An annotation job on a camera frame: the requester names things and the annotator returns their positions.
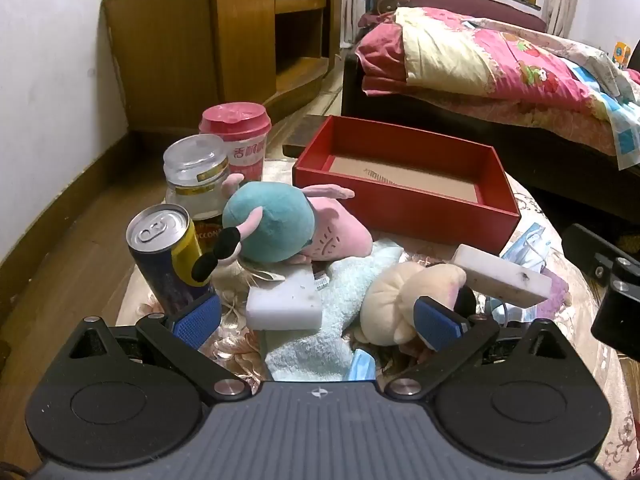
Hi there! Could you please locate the wooden cabinet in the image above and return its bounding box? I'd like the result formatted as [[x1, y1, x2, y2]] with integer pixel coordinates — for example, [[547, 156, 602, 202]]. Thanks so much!
[[102, 0, 346, 134]]

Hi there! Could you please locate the blue face mask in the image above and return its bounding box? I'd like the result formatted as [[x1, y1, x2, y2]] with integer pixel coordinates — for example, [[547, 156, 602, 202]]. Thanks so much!
[[347, 347, 377, 384], [500, 222, 552, 274], [487, 297, 539, 327]]

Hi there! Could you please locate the speckled white sponge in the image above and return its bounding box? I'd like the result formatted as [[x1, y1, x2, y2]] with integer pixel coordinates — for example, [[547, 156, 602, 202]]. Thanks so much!
[[451, 243, 552, 306]]

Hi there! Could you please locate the cream plush toy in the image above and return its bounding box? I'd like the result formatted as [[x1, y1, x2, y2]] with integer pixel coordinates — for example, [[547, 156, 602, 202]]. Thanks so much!
[[359, 261, 479, 349]]

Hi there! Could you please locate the dark blue drink can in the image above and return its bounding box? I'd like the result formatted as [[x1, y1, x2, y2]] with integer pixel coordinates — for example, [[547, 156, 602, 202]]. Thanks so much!
[[125, 203, 217, 312]]

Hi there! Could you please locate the light blue towel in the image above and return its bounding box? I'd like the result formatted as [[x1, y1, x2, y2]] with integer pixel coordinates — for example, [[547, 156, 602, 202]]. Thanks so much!
[[262, 239, 406, 382]]

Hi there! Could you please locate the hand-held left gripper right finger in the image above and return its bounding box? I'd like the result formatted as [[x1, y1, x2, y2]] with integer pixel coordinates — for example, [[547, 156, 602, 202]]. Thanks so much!
[[383, 296, 576, 403]]

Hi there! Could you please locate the pink paper cup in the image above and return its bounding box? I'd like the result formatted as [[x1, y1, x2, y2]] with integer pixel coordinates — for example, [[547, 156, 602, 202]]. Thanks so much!
[[198, 102, 273, 184]]

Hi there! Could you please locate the pink printed quilt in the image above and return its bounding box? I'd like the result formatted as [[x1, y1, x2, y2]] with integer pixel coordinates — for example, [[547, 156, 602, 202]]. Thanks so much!
[[354, 7, 640, 162]]

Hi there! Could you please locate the red cardboard box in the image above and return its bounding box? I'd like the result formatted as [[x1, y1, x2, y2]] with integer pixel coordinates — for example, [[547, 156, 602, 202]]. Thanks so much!
[[292, 114, 522, 256]]

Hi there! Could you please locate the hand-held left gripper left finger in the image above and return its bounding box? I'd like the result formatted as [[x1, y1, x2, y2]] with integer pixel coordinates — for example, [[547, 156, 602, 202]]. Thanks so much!
[[66, 294, 252, 404]]

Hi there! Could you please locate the plain white sponge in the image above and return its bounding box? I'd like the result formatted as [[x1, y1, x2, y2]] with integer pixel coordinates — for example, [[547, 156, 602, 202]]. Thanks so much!
[[244, 264, 324, 331]]

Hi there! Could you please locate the mauve cloth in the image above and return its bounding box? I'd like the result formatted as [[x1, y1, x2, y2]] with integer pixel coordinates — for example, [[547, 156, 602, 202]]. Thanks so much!
[[542, 267, 574, 319]]

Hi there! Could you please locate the dark low stool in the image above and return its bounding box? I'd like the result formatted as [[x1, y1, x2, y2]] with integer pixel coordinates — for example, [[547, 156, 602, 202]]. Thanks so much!
[[282, 114, 332, 162]]

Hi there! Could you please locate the teal and pink plush toy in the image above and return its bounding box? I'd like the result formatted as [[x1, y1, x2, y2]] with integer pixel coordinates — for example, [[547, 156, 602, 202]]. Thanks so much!
[[192, 173, 374, 284]]

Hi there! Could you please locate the light blue patterned sheet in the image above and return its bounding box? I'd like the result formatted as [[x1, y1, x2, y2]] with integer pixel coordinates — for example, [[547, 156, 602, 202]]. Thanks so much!
[[569, 49, 640, 171]]

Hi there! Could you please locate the glass jar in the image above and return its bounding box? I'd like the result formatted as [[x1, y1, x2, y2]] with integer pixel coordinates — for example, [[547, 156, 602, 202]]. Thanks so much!
[[163, 134, 232, 222]]

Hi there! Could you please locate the bed with pink quilt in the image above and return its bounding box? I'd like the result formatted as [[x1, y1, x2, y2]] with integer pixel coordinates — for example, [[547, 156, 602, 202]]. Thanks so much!
[[342, 0, 640, 222]]

